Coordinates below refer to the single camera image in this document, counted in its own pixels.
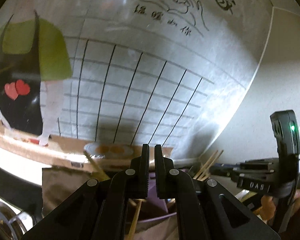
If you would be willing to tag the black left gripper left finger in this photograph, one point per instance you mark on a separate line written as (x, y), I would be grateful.
(97, 210)

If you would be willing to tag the brown cloth mat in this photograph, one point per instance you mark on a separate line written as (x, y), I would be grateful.
(58, 184)

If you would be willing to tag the person right hand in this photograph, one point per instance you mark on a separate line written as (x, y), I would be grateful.
(268, 211)

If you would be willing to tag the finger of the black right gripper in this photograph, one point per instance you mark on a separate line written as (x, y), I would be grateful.
(225, 170)

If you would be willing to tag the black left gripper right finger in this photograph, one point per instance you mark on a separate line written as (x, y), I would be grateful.
(206, 209)

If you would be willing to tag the long bamboo chopstick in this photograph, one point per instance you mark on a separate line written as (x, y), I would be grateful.
(99, 173)

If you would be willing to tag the black tracker device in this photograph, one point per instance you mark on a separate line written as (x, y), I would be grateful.
(286, 133)

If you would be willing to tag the purple utensil caddy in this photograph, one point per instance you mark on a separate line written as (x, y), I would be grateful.
(161, 219)

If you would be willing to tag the gas stove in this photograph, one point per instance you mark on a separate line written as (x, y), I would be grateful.
(15, 222)

